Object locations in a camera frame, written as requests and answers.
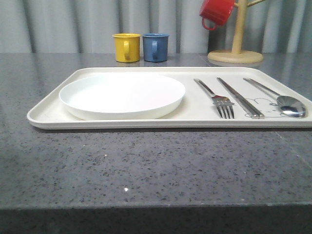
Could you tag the white round plate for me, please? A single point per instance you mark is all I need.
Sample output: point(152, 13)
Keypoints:
point(117, 96)

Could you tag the silver metal fork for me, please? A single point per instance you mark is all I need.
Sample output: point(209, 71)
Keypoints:
point(223, 104)

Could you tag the silver chopstick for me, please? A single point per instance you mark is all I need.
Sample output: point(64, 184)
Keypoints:
point(234, 95)
point(241, 97)

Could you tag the silver metal spoon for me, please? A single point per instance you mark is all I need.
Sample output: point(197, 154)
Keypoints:
point(288, 105)

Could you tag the cream rabbit serving tray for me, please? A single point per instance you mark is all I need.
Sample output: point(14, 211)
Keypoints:
point(196, 109)

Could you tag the blue enamel mug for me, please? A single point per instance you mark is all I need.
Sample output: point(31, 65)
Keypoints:
point(155, 47)

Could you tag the yellow enamel mug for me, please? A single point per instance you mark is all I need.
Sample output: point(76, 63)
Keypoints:
point(127, 47)

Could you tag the wooden mug tree stand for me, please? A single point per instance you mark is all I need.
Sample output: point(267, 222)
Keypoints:
point(237, 54)

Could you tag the red enamel mug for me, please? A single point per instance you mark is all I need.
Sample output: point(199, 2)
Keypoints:
point(216, 11)

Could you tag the grey pleated curtain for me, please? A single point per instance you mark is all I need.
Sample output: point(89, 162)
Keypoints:
point(87, 26)

